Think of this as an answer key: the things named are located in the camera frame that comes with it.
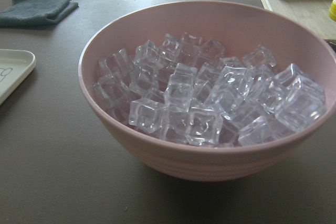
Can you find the cream serving tray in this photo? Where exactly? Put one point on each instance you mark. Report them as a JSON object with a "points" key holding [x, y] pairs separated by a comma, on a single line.
{"points": [[16, 65]]}

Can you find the pink bowl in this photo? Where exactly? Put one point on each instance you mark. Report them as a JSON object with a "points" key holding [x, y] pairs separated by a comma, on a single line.
{"points": [[240, 28]]}

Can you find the clear ice cubes pile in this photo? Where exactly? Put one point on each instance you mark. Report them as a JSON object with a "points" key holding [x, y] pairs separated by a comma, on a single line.
{"points": [[187, 91]]}

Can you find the grey folded cloth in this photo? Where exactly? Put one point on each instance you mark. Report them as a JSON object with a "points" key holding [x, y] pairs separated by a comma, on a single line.
{"points": [[36, 12]]}

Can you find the wooden cutting board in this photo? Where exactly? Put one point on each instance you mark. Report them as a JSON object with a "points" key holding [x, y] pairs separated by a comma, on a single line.
{"points": [[313, 14]]}

